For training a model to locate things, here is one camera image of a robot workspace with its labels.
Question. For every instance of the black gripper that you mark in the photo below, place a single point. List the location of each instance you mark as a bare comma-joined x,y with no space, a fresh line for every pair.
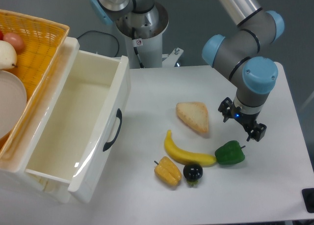
255,131

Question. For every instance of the green bell pepper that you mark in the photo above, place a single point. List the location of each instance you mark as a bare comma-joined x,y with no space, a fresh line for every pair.
230,153

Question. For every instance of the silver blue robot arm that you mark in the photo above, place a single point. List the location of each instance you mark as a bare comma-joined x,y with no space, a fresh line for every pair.
236,58

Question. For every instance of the triangular bread slice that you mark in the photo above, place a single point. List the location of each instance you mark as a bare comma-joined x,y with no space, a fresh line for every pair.
194,115

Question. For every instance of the yellow banana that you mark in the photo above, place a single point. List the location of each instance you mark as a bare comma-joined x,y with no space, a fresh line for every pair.
186,157

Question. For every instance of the dark purple mangosteen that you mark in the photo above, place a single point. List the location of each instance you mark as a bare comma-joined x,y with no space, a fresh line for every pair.
193,173

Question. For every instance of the yellow bell pepper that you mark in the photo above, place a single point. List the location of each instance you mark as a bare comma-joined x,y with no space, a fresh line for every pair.
168,172

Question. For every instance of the black object at table edge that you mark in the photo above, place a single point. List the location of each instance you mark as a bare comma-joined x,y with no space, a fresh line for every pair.
308,197

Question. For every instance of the white plastic drawer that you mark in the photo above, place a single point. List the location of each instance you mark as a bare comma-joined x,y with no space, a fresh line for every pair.
69,155

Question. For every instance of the orange woven basket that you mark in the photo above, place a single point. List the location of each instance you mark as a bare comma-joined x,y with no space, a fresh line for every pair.
43,39

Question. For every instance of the beige plate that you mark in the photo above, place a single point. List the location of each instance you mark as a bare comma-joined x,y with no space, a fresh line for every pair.
13,100

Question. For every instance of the pink peach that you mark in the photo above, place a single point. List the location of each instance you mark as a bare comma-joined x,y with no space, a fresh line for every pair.
15,40

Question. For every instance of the white pear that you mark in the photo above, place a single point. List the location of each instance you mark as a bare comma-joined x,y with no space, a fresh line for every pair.
8,56

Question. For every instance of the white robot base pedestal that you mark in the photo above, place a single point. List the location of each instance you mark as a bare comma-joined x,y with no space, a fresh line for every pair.
143,34

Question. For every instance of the black drawer handle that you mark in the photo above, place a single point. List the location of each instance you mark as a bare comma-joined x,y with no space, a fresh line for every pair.
115,131

